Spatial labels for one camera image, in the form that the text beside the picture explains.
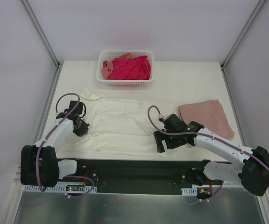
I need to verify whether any cream white t shirt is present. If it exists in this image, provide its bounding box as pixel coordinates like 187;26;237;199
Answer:
59;87;179;161

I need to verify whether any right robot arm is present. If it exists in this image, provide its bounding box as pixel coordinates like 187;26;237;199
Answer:
154;114;269;196

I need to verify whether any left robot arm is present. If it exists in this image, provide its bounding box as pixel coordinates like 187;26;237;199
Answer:
20;101;89;188

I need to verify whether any folded pink t shirt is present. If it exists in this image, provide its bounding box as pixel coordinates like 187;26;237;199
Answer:
178;99;235;140

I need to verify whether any salmon t shirt in basket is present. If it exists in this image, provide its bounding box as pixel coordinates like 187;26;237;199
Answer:
101;53;133;79

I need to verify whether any red t shirt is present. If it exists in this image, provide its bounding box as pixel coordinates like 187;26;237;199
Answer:
108;55;151;80

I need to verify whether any white plastic laundry basket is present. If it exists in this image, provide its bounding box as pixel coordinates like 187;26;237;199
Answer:
96;49;155;87

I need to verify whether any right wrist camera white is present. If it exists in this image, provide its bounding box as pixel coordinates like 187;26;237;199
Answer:
157;114;169;122

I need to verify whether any right white cable duct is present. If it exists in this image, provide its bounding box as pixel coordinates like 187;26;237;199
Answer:
181;187;198;196

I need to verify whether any white cable duct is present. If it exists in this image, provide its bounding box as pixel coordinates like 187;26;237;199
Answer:
181;187;198;196
24;183;97;194

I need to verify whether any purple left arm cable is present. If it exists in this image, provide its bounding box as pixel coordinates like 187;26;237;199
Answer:
35;93;95;207

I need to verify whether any left white cable duct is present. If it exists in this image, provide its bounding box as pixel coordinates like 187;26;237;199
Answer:
24;183;97;194

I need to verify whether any left aluminium frame post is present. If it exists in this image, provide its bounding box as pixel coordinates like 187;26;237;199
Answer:
20;0;63;68

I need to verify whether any aluminium frame post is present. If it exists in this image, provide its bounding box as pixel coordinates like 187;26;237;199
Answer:
220;0;268;70
20;0;63;68

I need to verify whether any right aluminium frame post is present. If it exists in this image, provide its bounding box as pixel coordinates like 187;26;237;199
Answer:
220;0;268;70

